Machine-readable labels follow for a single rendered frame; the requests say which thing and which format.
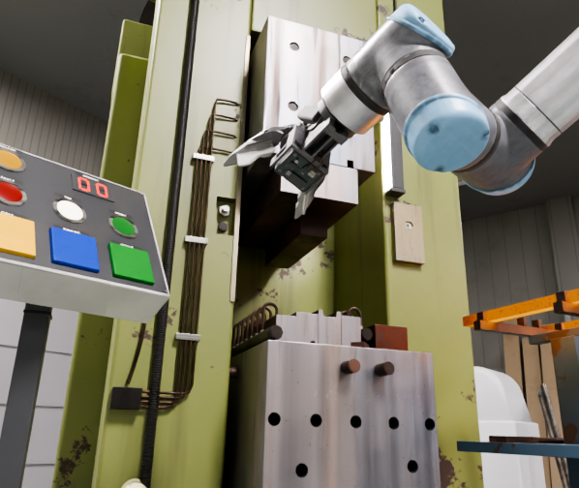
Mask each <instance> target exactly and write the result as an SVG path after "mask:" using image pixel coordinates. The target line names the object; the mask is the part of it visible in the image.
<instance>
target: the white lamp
mask: <svg viewBox="0 0 579 488"><path fill-rule="evenodd" d="M57 208H58V210H59V212H60V213H61V214H62V215H64V216H65V217H67V218H69V219H72V220H79V219H81V218H82V211H81V209H80V208H79V207H78V206H77V205H75V204H74V203H72V202H69V201H65V200H63V201H59V202H58V204H57Z"/></svg>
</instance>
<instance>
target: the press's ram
mask: <svg viewBox="0 0 579 488"><path fill-rule="evenodd" d="M365 43H366V42H364V41H360V40H357V39H354V38H350V37H346V36H343V35H339V34H335V33H332V32H328V31H325V30H321V29H318V28H315V27H311V26H307V25H304V24H300V23H296V22H293V21H289V20H285V19H282V18H278V17H276V16H272V15H269V16H268V17H267V19H266V21H265V23H264V25H263V27H262V30H261V32H260V34H259V38H258V40H257V42H256V45H255V47H254V49H253V52H252V54H251V56H250V58H249V73H248V89H247V105H246V122H245V137H244V143H246V142H247V141H248V140H249V139H251V138H252V137H254V136H256V135H257V134H259V133H260V132H262V131H263V130H265V129H268V128H271V127H284V126H287V125H290V124H298V123H299V122H301V123H302V121H301V120H299V119H298V118H297V114H298V113H299V112H300V111H301V109H302V108H304V107H305V106H309V107H317V106H318V102H319V101H320V100H321V99H322V97H321V89H322V88H323V86H324V85H325V84H326V83H327V82H328V81H329V80H330V79H331V78H332V77H333V76H334V75H335V74H336V73H337V72H338V71H339V70H340V69H341V68H342V67H344V66H345V65H346V63H347V62H348V61H349V60H350V59H351V58H352V57H353V56H354V55H355V54H356V53H357V51H358V50H359V49H360V48H361V47H362V46H363V45H364V44H365ZM279 151H280V144H279V145H277V146H275V151H274V152H273V153H272V154H271V156H270V157H266V158H262V157H259V158H257V159H256V160H254V161H253V162H252V163H251V164H250V165H248V166H246V167H243V170H242V187H241V202H240V213H241V212H242V211H243V209H244V208H245V206H246V205H247V203H248V202H249V201H250V199H251V198H252V196H253V195H254V194H255V192H256V191H257V189H258V188H259V186H260V185H261V183H262V182H263V180H264V179H265V178H266V176H267V175H268V173H269V172H270V171H271V170H272V169H273V167H274V166H275V165H276V164H275V165H274V166H273V167H272V168H270V163H271V160H272V159H273V157H274V156H275V155H276V154H277V153H278V152H279ZM330 165H334V166H339V167H344V168H354V169H357V185H358V187H359V186H360V185H362V184H363V183H364V182H365V181H366V180H367V179H368V178H369V177H370V176H372V175H373V174H374V173H375V144H374V127H373V128H371V129H370V130H369V131H368V132H367V133H366V134H365V135H358V134H356V135H355V136H354V137H353V138H349V139H348V140H347V141H346V142H345V143H344V144H343V145H340V144H338V145H337V146H336V147H335V148H334V149H333V150H332V151H331V156H330Z"/></svg>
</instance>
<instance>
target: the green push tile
mask: <svg viewBox="0 0 579 488"><path fill-rule="evenodd" d="M107 247H108V253H109V259H110V265H111V271H112V277H115V278H120V279H124V280H128V281H133V282H137V283H142V284H145V285H150V286H153V285H154V283H155V281H154V277H153V272H152V268H151V264H150V259H149V256H148V253H147V252H144V251H141V250H138V249H134V248H130V247H126V246H123V245H119V244H115V243H112V242H110V243H109V244H108V245H107Z"/></svg>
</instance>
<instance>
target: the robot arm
mask: <svg viewBox="0 0 579 488"><path fill-rule="evenodd" d="M454 49H455V47H454V44H453V43H452V42H451V41H450V40H449V39H448V38H447V37H446V36H445V35H444V33H443V31H442V30H441V29H440V28H439V27H438V26H437V25H436V24H435V23H433V22H432V21H431V20H430V19H429V18H428V17H427V16H426V15H425V14H424V13H422V12H421V11H420V10H419V9H418V8H416V7H415V6H413V5H411V4H404V5H402V6H400V7H399V8H398V9H397V10H396V11H395V12H394V13H393V14H392V15H391V16H388V17H387V18H386V19H385V23H384V24H383V25H382V26H381V27H380V28H379V29H378V30H377V31H376V32H375V33H374V34H373V35H372V37H371V38H370V39H369V40H368V41H367V42H366V43H365V44H364V45H363V46H362V47H361V48H360V49H359V50H358V51H357V53H356V54H355V55H354V56H353V57H352V58H351V59H350V60H349V61H348V62H347V63H346V65H345V66H344V67H342V68H341V69H340V70H339V71H338V72H337V73H336V74H335V75H334V76H333V77H332V78H331V79H330V80H329V81H328V82H327V83H326V84H325V85H324V86H323V88H322V89H321V97H322V99H321V100H320V101H319V102H318V106H317V107H309V106H305V107H304V108H302V109H301V111H300V112H299V113H298V114H297V118H298V119H299V120H301V121H302V123H301V122H299V123H298V124H290V125H287V126H284V127H271V128H268V129H265V130H263V131H262V132H260V133H259V134H257V135H256V136H254V137H252V138H251V139H249V140H248V141H247V142H246V143H244V144H243V145H241V146H240V147H239V148H237V149H236V150H235V151H233V152H232V153H231V154H230V155H229V156H228V158H227V159H226V160H225V162H224V167H228V166H232V165H236V164H238V166H239V167H246V166H248V165H250V164H251V163H252V162H253V161H254V160H256V159H257V158H259V157H262V158H266V157H270V156H271V154H272V153H273V152H274V151H275V146H277V145H279V144H280V151H279V152H278V153H277V154H276V155H275V156H274V157H273V159H272V160H271V163H270V168H272V167H273V166H274V165H275V164H276V166H275V171H276V172H277V173H279V174H280V175H281V176H282V177H284V178H285V179H286V180H288V182H289V183H290V184H292V185H293V186H294V187H296V188H297V189H298V190H300V192H299V193H298V198H297V199H298V202H297V203H296V204H295V209H294V217H293V219H297V218H298V217H299V216H301V215H302V214H303V215H305V212H306V209H307V208H308V206H309V205H310V203H311V202H312V200H313V198H314V196H315V192H316V191H317V189H318V188H319V187H320V185H321V184H322V183H323V181H324V179H325V176H326V175H327V174H328V173H329V165H330V156H331V151H332V150H333V149H334V148H335V147H336V146H337V145H338V144H340V145H343V144H344V143H345V142H346V141H347V140H348V139H349V138H353V137H354V136H355V135H356V134H358V135H365V134H366V133H367V132H368V131H369V130H370V129H371V128H373V127H374V126H375V125H376V124H377V123H378V122H379V121H380V122H383V121H384V119H385V117H384V116H385V115H386V114H387V113H389V112H390V113H391V115H392V117H393V119H394V120H395V122H396V124H397V126H398V128H399V130H400V132H401V134H402V136H403V138H404V142H405V144H406V147H407V149H408V151H409V152H410V154H411V155H412V156H413V157H414V158H415V160H416V161H417V162H418V163H419V164H420V165H421V166H422V167H423V168H426V169H428V170H430V171H435V172H448V171H450V172H452V173H453V174H455V175H456V176H457V177H459V178H460V179H462V180H463V181H464V182H465V183H466V184H467V185H468V186H469V187H471V188H473V189H475V190H477V191H479V192H481V193H484V194H486V195H491V196H500V195H505V194H509V193H511V192H513V191H515V190H517V189H519V188H520V187H521V186H523V185H524V184H525V183H526V182H527V181H528V179H529V178H530V176H531V175H532V173H533V168H534V164H535V158H536V157H537V156H538V155H539V154H540V153H541V152H542V151H544V150H545V149H546V148H547V147H548V146H550V144H551V143H552V141H553V140H554V139H555V138H556V137H558V136H559V135H560V134H561V133H562V132H563V131H565V130H566V129H567V128H568V127H569V126H570V125H572V124H573V123H574V122H575V121H576V120H578V119H579V27H578V28H577V29H576V30H575V31H574V32H573V33H572V34H571V35H570V36H568V37H567V38H566V39H565V40H564V41H563V42H562V43H561V44H560V45H559V46H558V47H557V48H556V49H554V50H553V51H552V52H551V53H550V54H549V55H548V56H547V57H546V58H545V59H544V60H543V61H542V62H541V63H539V64H538V65H537V66H536V67H535V68H534V69H533V70H532V71H531V72H530V73H529V74H528V75H527V76H525V77H524V78H523V79H522V80H521V81H520V82H519V83H518V84H517V85H516V86H515V87H514V88H513V89H512V90H510V91H509V92H508V93H507V94H506V95H504V96H502V97H501V98H500V99H498V100H497V101H496V102H495V103H494V104H493V105H492V106H491V107H489V108H488V107H486V106H485V105H484V104H483V103H481V102H480V101H479V100H478V99H477V98H476V97H475V96H474V95H473V94H472V93H471V92H470V91H469V90H468V89H467V87H466V86H465V85H464V83H463V82H462V80H461V79H460V78H459V77H458V75H457V74H456V72H455V71H454V69H453V67H452V66H451V64H450V63H449V61H448V60H447V58H449V57H451V56H452V53H453V51H454ZM280 142H281V143H280ZM278 156H279V157H278ZM277 157H278V158H277Z"/></svg>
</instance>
